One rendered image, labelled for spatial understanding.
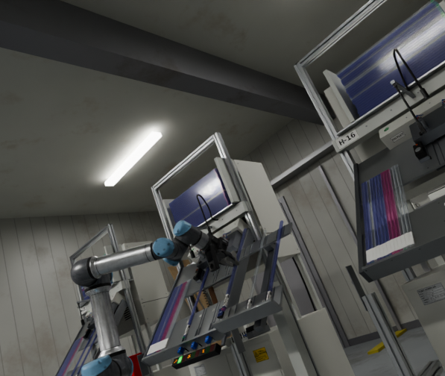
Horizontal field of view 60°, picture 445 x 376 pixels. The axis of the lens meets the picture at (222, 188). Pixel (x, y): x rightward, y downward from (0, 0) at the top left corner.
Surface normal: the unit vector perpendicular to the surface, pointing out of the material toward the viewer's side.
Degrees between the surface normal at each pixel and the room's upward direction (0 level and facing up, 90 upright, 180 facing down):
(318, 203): 90
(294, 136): 90
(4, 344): 90
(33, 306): 90
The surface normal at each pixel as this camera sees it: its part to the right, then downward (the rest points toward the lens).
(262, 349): -0.66, -0.02
